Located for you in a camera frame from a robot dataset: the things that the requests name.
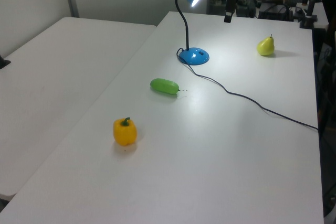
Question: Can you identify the white side table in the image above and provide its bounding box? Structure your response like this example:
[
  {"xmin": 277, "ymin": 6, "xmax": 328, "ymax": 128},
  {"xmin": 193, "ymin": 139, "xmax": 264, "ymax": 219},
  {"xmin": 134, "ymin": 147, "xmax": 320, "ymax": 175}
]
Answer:
[{"xmin": 0, "ymin": 16, "xmax": 158, "ymax": 201}]

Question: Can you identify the blue desk lamp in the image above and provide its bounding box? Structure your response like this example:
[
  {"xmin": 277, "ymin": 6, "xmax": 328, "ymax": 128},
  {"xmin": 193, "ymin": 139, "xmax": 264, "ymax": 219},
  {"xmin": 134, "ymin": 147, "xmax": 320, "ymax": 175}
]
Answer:
[{"xmin": 174, "ymin": 0, "xmax": 210, "ymax": 66}]

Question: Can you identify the yellow-green toy pear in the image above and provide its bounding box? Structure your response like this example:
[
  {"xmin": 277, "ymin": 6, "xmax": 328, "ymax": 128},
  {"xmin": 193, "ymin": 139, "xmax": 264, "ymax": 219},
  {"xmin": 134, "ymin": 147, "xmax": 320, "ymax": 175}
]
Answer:
[{"xmin": 256, "ymin": 34, "xmax": 276, "ymax": 57}]

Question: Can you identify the yellow toy bell pepper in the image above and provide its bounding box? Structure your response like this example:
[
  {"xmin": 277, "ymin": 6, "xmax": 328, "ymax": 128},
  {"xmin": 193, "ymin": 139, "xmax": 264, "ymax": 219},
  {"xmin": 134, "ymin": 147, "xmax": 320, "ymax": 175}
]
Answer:
[{"xmin": 113, "ymin": 117, "xmax": 138, "ymax": 146}]

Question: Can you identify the dark lamp power cable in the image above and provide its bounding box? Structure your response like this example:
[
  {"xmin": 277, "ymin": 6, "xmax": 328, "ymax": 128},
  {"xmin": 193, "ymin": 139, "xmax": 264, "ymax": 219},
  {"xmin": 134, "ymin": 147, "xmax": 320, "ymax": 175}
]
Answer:
[{"xmin": 176, "ymin": 47, "xmax": 320, "ymax": 132}]

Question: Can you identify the black electronics box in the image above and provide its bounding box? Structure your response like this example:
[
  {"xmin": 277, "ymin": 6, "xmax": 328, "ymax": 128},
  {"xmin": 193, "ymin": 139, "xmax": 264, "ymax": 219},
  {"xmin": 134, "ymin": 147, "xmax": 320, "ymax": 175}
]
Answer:
[{"xmin": 258, "ymin": 3, "xmax": 295, "ymax": 21}]

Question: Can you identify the green toy cucumber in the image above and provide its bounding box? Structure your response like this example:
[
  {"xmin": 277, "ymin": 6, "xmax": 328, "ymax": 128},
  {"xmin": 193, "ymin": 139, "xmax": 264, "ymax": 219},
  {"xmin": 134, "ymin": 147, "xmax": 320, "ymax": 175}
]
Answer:
[{"xmin": 150, "ymin": 78, "xmax": 187, "ymax": 96}]

